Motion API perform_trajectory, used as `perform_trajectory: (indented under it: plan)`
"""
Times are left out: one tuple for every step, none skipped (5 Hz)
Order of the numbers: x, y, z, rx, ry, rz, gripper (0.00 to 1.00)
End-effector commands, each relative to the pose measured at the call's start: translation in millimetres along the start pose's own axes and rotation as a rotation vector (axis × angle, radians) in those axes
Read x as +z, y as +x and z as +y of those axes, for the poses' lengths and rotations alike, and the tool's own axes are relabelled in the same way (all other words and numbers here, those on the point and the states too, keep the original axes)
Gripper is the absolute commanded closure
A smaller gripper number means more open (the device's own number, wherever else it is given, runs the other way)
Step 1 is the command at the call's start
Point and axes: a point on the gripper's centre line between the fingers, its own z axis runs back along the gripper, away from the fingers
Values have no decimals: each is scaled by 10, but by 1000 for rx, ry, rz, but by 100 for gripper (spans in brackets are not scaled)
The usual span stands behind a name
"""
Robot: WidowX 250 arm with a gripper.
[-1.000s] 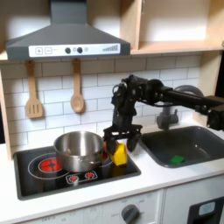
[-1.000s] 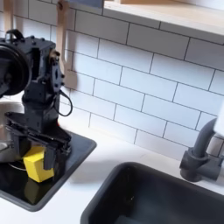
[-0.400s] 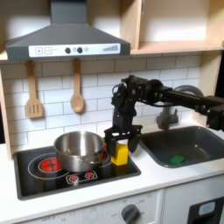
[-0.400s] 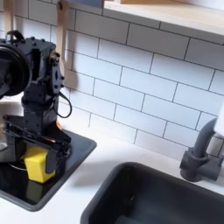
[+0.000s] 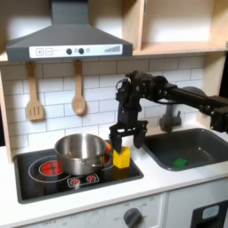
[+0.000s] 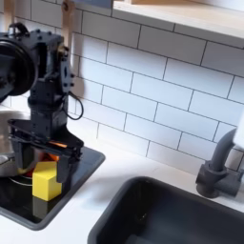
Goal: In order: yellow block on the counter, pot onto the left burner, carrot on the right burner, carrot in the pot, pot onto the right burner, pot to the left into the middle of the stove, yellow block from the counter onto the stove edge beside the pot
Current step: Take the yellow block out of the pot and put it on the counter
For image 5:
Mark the yellow toy block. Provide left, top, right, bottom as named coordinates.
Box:
left=112, top=145, right=132, bottom=170

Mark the steel pot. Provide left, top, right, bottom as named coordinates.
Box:
left=53, top=132, right=108, bottom=176

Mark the grey tap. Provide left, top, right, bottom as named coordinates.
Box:
left=159, top=85, right=208, bottom=134

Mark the green toy block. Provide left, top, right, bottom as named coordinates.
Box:
left=171, top=157, right=190, bottom=169

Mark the wooden spoon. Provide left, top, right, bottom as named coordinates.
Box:
left=70, top=59, right=87, bottom=117

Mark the grey sink basin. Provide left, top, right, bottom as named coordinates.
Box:
left=141, top=127, right=228, bottom=173

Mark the grey oven knob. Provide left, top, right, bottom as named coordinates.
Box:
left=122, top=207, right=143, bottom=228

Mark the white oven control panel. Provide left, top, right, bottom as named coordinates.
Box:
left=20, top=192, right=167, bottom=228

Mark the wooden shelf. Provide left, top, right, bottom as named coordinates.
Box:
left=121, top=0, right=228, bottom=58

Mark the wooden slotted spatula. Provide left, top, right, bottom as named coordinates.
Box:
left=24, top=61, right=45, bottom=121

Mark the black stove top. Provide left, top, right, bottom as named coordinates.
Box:
left=12, top=139, right=144, bottom=205

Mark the grey range hood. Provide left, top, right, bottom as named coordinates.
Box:
left=5, top=0, right=134, bottom=63

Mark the black appliance door panel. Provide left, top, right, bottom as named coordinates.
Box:
left=190, top=199, right=228, bottom=228

